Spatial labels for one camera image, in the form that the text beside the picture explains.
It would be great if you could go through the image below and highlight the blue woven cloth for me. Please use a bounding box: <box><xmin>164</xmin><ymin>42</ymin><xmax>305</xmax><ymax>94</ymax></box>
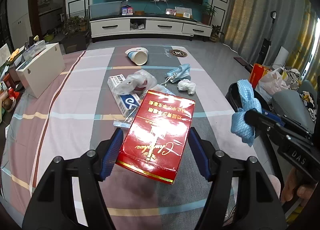
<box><xmin>230</xmin><ymin>79</ymin><xmax>263</xmax><ymax>148</ymax></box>

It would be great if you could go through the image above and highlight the red cigarette carton box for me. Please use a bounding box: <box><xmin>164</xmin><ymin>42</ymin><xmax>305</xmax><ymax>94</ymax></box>
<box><xmin>116</xmin><ymin>90</ymin><xmax>195</xmax><ymax>184</ymax></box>

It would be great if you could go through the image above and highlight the white long box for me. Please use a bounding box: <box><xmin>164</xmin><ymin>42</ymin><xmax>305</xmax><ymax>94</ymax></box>
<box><xmin>107</xmin><ymin>74</ymin><xmax>140</xmax><ymax>117</ymax></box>

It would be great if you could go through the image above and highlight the white tissue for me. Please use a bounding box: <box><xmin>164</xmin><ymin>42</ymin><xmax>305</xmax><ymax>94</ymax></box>
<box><xmin>177</xmin><ymin>79</ymin><xmax>196</xmax><ymax>95</ymax></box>

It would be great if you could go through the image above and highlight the blue face mask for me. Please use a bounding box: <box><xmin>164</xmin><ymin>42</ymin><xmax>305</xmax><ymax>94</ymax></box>
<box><xmin>161</xmin><ymin>64</ymin><xmax>190</xmax><ymax>86</ymax></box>

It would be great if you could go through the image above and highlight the white clear plastic bag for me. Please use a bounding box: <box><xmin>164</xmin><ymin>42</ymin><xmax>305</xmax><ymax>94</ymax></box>
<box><xmin>116</xmin><ymin>69</ymin><xmax>157</xmax><ymax>95</ymax></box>

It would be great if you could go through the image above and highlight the white paper cup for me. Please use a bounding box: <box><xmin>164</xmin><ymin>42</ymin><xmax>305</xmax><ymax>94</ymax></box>
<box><xmin>125</xmin><ymin>47</ymin><xmax>149</xmax><ymax>66</ymax></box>

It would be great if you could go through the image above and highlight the blue white bread wrapper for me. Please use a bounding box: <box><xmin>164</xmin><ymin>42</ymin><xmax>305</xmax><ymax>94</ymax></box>
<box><xmin>113</xmin><ymin>91</ymin><xmax>147</xmax><ymax>129</ymax></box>

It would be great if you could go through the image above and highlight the black round trash bin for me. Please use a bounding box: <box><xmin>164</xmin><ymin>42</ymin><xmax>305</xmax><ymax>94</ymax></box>
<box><xmin>226</xmin><ymin>79</ymin><xmax>272</xmax><ymax>114</ymax></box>

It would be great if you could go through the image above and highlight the right hand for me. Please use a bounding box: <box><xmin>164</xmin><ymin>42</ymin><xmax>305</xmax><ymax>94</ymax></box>
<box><xmin>281</xmin><ymin>167</ymin><xmax>317</xmax><ymax>207</ymax></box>

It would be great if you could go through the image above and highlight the clothes pile on sofa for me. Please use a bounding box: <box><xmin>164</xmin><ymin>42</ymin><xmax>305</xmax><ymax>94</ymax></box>
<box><xmin>282</xmin><ymin>68</ymin><xmax>317</xmax><ymax>123</ymax></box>

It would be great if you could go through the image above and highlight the red shopping bag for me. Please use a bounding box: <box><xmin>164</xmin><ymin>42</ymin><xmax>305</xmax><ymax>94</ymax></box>
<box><xmin>249</xmin><ymin>63</ymin><xmax>271</xmax><ymax>89</ymax></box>

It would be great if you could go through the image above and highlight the upright vacuum cleaner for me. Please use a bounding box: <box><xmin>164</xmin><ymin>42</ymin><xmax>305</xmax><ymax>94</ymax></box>
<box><xmin>258</xmin><ymin>11</ymin><xmax>277</xmax><ymax>65</ymax></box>

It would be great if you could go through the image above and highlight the potted plant on floor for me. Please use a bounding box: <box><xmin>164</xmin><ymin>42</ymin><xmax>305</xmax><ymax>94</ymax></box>
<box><xmin>209</xmin><ymin>25</ymin><xmax>225</xmax><ymax>43</ymax></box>

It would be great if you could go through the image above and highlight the white storage box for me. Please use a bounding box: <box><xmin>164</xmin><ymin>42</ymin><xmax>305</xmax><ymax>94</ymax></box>
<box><xmin>16</xmin><ymin>43</ymin><xmax>66</xmax><ymax>98</ymax></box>

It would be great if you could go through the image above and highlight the potted plant on cabinet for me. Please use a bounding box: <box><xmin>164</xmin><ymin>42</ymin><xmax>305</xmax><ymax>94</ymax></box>
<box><xmin>201</xmin><ymin>2</ymin><xmax>217</xmax><ymax>25</ymax></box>

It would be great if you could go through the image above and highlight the window curtain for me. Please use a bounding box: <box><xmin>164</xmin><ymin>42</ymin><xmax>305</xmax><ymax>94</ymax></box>
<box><xmin>222</xmin><ymin>0</ymin><xmax>320</xmax><ymax>83</ymax></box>

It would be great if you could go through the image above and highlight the leafy plant in black planter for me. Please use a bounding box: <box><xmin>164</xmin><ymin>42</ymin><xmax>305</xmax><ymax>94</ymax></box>
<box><xmin>61</xmin><ymin>15</ymin><xmax>90</xmax><ymax>54</ymax></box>

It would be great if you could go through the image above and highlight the white tv cabinet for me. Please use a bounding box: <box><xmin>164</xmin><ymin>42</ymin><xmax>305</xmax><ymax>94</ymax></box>
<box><xmin>90</xmin><ymin>16</ymin><xmax>212</xmax><ymax>39</ymax></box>

